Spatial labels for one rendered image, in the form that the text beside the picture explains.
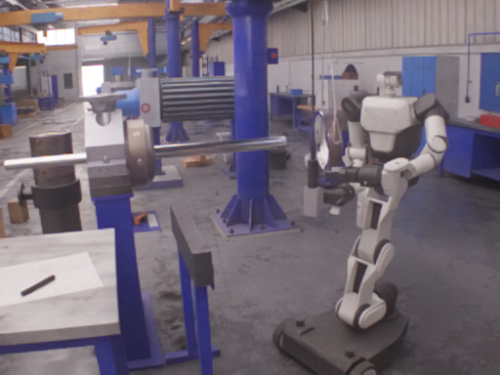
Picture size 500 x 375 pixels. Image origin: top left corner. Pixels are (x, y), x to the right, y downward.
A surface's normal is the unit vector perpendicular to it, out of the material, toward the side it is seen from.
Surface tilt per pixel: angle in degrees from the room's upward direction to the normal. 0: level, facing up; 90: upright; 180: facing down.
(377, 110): 91
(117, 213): 90
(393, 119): 91
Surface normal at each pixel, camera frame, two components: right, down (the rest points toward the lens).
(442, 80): 0.27, 0.22
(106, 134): 0.19, -0.54
